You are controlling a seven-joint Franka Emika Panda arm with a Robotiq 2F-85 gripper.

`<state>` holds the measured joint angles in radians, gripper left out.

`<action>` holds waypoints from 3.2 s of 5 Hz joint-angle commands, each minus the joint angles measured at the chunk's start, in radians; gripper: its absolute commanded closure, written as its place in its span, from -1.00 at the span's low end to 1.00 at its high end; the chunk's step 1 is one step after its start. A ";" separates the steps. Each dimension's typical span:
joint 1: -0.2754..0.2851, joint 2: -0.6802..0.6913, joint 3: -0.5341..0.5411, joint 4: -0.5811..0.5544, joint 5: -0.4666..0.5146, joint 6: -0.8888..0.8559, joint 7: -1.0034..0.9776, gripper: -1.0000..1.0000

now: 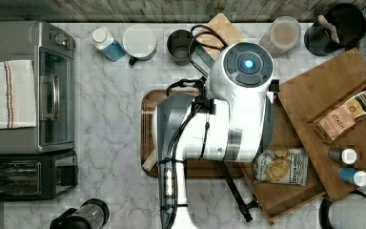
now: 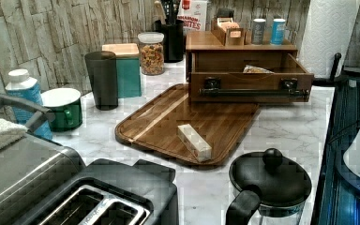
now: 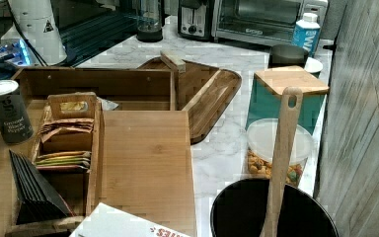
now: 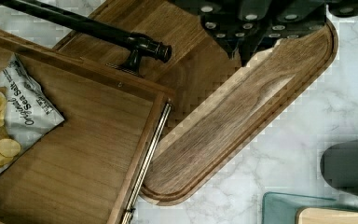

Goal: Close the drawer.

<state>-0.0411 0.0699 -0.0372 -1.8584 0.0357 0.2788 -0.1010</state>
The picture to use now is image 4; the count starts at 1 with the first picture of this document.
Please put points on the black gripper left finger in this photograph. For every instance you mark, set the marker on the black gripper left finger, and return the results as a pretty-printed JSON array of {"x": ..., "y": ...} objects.
[{"x": 218, "y": 18}]

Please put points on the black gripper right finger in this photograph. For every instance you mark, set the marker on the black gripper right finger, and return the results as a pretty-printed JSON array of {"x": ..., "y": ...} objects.
[{"x": 274, "y": 19}]

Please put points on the wooden drawer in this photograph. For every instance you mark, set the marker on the wooden drawer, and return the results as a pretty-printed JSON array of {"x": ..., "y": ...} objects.
[{"x": 83, "y": 171}]

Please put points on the wooden cutting board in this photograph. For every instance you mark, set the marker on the wooden cutting board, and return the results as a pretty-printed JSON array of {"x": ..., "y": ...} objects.
[{"x": 218, "y": 104}]

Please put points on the dark grey rounded object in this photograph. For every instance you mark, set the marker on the dark grey rounded object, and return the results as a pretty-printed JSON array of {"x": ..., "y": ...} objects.
[{"x": 339, "y": 166}]

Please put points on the teal tray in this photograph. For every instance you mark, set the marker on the teal tray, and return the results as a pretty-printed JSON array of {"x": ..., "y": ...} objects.
[{"x": 283, "y": 208}]

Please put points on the light wooden block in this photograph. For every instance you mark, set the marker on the light wooden block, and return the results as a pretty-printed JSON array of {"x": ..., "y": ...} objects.
[{"x": 313, "y": 215}]

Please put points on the white sea salt chips bag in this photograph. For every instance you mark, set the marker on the white sea salt chips bag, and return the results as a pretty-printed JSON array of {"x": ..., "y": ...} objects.
[{"x": 26, "y": 114}]

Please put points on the black metal drawer handle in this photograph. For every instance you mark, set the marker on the black metal drawer handle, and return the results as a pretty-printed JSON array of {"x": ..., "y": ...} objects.
[{"x": 138, "y": 44}]

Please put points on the metal drawer slide rail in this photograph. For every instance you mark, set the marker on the metal drawer slide rail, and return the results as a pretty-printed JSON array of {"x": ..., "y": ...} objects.
[{"x": 130, "y": 207}]

